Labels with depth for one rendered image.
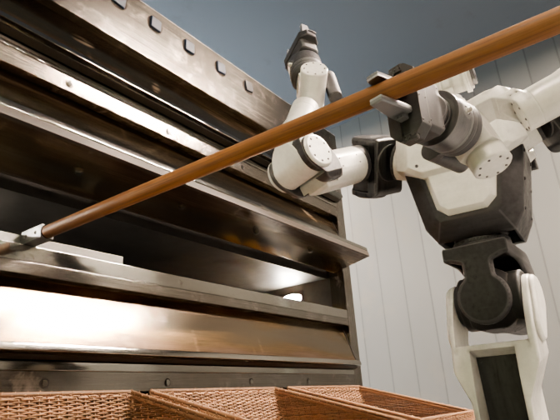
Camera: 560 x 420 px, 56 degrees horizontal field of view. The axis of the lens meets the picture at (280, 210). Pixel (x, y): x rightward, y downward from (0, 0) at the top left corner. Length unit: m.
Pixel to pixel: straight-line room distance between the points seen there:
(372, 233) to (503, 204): 3.25
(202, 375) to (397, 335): 2.64
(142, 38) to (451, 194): 1.16
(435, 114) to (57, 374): 1.00
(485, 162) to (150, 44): 1.29
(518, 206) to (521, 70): 3.17
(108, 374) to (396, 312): 2.99
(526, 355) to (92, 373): 0.96
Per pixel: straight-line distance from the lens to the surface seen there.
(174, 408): 1.31
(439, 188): 1.15
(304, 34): 1.44
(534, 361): 1.06
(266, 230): 1.88
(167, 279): 1.59
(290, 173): 1.09
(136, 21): 1.89
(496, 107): 0.96
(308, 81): 1.26
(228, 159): 0.88
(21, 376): 1.31
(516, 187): 1.15
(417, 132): 0.75
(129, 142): 1.65
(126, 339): 1.45
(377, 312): 4.21
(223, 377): 1.71
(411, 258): 4.13
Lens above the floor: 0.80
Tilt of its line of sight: 20 degrees up
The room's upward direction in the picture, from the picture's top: 4 degrees counter-clockwise
